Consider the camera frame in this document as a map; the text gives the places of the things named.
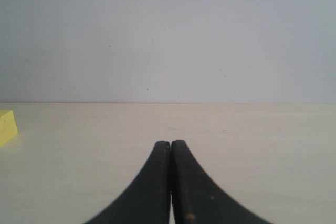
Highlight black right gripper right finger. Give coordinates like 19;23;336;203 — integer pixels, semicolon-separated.
171;140;268;223

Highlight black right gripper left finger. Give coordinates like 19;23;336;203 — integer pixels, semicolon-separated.
87;141;171;223

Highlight yellow foam cube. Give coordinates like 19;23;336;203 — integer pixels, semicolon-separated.
0;110;18;147

